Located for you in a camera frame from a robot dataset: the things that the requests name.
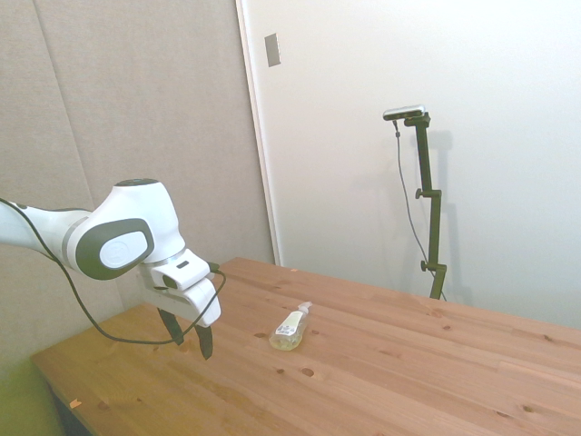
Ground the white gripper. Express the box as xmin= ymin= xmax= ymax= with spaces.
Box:
xmin=138 ymin=263 xmax=222 ymax=362

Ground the clear sanitizer pump bottle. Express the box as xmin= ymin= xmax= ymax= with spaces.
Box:
xmin=267 ymin=301 xmax=314 ymax=352

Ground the yellow-green padded seat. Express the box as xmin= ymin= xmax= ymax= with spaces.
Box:
xmin=0 ymin=361 xmax=64 ymax=436

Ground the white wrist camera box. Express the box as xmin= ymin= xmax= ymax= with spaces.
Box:
xmin=150 ymin=253 xmax=214 ymax=291

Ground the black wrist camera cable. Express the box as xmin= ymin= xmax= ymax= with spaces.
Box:
xmin=0 ymin=196 xmax=227 ymax=347

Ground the white door frame trim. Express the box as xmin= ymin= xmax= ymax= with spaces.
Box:
xmin=234 ymin=0 xmax=283 ymax=267

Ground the black camera stand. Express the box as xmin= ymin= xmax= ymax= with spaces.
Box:
xmin=402 ymin=113 xmax=449 ymax=301

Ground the grey wall plate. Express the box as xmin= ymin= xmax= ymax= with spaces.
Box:
xmin=263 ymin=32 xmax=283 ymax=69

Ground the grey stereo camera bar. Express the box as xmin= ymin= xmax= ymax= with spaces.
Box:
xmin=382 ymin=104 xmax=428 ymax=123

